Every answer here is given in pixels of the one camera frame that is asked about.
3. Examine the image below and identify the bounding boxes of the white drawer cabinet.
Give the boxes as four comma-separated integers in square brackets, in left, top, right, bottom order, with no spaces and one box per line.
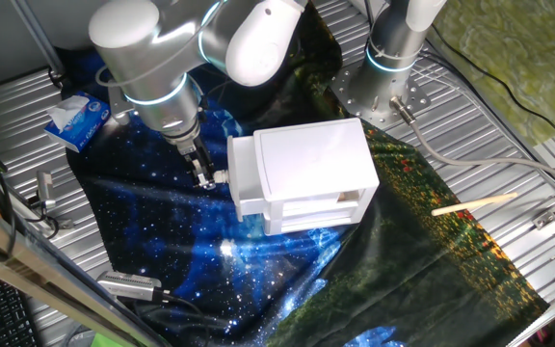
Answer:
[252,117,381,237]

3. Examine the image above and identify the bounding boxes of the thin black cable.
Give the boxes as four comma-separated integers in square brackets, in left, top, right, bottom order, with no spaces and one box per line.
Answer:
[430,22,555,150]

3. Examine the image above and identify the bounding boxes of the green yellow cloth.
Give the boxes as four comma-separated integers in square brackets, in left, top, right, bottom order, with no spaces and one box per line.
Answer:
[426,0,555,148]

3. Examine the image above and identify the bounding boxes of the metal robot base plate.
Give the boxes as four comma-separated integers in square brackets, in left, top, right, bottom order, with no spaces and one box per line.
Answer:
[329,65,432,130]

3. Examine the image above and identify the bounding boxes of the bright green object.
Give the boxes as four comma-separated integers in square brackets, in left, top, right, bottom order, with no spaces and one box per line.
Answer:
[89,332,119,347]

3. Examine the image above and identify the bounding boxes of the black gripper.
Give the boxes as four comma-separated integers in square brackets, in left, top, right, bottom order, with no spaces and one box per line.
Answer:
[176,135,218,192]

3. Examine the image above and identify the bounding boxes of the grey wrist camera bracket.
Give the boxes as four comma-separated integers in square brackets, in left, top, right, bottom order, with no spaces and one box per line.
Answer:
[107,85,135,127]

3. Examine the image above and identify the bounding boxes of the white tissue paper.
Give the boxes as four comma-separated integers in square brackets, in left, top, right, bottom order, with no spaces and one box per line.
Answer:
[46,94,91,134]

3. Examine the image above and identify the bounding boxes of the grey metal pole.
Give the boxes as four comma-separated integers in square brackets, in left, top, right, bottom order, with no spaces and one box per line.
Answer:
[10,0,66,78]

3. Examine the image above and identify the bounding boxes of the light wooden stick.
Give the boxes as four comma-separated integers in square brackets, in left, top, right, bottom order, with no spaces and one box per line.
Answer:
[430,191,519,217]

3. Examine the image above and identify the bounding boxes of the galaxy print cloth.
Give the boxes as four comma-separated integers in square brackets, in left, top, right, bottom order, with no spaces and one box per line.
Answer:
[58,4,551,347]

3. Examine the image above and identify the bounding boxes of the thick grey cable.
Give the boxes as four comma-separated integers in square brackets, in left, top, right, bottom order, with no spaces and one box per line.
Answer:
[388,94,555,194]

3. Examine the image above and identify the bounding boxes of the black camera cable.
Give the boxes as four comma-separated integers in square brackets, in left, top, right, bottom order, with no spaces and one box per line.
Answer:
[24,192,75,241]

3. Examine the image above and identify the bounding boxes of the small silver camera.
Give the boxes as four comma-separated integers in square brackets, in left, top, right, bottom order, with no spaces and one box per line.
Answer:
[35,170,58,211]

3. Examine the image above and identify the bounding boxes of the black hub cable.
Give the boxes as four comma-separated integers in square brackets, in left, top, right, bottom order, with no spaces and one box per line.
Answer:
[154,287,211,347]

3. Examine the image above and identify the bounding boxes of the blue tissue box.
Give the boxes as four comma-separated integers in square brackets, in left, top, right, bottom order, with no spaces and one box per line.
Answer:
[43,91,113,154]

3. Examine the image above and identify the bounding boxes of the white plastic drawer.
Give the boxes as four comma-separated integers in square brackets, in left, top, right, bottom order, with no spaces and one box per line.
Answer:
[212,134,270,223]
[281,199,360,217]
[280,214,358,230]

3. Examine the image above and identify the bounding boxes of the metal frame bar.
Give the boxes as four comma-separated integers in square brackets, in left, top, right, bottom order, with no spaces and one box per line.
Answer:
[0,192,163,347]

